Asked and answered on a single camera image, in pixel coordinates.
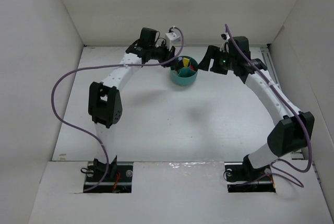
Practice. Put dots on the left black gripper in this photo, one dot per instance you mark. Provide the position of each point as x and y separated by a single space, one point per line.
170 55

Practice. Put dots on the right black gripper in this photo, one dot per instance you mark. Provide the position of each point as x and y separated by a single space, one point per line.
215 61

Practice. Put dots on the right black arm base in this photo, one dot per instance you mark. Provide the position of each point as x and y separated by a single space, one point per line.
240 180

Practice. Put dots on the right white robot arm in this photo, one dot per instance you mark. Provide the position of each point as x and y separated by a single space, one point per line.
293 127

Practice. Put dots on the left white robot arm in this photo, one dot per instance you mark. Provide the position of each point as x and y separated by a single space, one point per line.
105 106

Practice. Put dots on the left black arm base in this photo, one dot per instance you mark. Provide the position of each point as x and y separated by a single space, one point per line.
121 182

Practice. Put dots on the teal round divided container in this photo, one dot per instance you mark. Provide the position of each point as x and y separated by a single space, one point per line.
186 77

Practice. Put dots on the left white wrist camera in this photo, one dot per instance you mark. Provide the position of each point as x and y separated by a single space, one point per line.
172 39

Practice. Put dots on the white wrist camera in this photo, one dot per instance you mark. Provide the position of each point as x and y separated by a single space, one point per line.
225 45
172 39

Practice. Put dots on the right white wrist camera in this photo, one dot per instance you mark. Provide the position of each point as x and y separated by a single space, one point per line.
225 45

